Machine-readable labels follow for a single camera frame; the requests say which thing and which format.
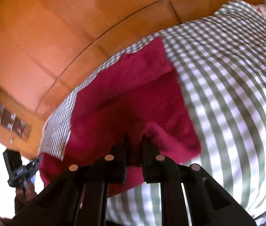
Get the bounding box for dark red cloth garment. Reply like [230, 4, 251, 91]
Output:
[39, 37, 201, 185]

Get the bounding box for person's left hand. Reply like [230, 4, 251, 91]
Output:
[14, 181, 37, 214]

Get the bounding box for wooden cabinet with glass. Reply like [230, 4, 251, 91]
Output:
[0, 87, 44, 160]

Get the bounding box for wooden wardrobe doors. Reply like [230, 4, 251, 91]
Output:
[0, 0, 265, 121]

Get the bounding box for green white checkered bedsheet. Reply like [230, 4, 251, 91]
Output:
[39, 0, 266, 226]

